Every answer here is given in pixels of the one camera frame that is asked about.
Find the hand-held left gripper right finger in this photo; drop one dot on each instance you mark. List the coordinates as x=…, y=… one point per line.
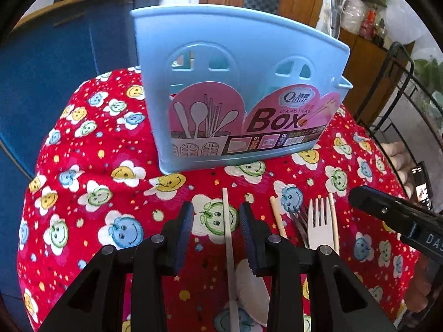
x=247, y=235

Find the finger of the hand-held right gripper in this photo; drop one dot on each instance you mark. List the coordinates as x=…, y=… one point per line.
x=377, y=205

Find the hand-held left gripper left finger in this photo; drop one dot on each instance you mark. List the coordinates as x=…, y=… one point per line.
x=185, y=235

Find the pale wooden chopstick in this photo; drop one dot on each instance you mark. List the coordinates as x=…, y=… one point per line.
x=277, y=214
x=228, y=235
x=333, y=214

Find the metal fork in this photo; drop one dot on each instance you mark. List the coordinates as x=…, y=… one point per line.
x=300, y=226

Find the white plastic spoon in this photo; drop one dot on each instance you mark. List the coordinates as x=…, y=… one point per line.
x=254, y=294

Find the cream wooden fork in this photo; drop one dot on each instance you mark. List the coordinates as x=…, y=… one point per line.
x=320, y=228

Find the light blue plastic utensil holder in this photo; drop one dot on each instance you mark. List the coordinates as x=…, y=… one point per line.
x=242, y=58

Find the person's right hand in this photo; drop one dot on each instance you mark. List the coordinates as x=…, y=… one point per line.
x=420, y=280

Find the black electronic device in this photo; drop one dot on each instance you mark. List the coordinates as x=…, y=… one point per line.
x=421, y=186

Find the beige eggs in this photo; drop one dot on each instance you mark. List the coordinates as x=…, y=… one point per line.
x=396, y=159

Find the red floral cloth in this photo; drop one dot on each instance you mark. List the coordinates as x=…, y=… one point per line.
x=103, y=152

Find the bag of green vegetables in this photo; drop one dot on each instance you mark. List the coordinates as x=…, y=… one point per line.
x=431, y=79

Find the wooden shelf unit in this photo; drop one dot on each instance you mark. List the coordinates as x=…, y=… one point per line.
x=363, y=62

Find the red bottles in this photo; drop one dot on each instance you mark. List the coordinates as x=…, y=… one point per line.
x=369, y=24

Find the white plastic bag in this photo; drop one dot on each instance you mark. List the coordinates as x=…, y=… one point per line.
x=412, y=17

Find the white bag with print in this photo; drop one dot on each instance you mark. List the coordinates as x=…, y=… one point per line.
x=353, y=10

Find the blue kitchen cabinet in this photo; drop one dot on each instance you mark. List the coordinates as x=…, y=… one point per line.
x=52, y=76

